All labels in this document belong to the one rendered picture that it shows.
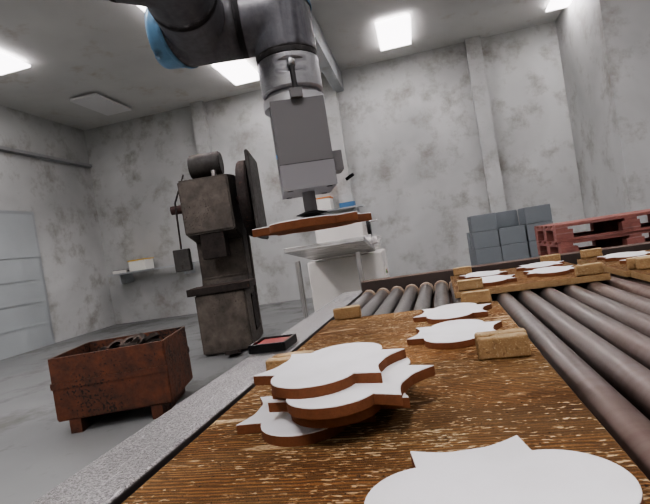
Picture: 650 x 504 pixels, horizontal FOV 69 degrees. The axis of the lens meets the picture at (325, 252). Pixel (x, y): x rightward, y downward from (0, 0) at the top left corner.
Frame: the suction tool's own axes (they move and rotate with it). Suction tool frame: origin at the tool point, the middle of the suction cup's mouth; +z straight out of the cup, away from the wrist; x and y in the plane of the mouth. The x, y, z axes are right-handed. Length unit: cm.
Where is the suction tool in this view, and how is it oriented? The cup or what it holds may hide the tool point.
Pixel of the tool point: (314, 230)
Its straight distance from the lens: 58.0
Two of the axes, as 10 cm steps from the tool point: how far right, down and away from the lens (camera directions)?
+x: -9.8, 1.6, -1.0
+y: -1.0, 0.0, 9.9
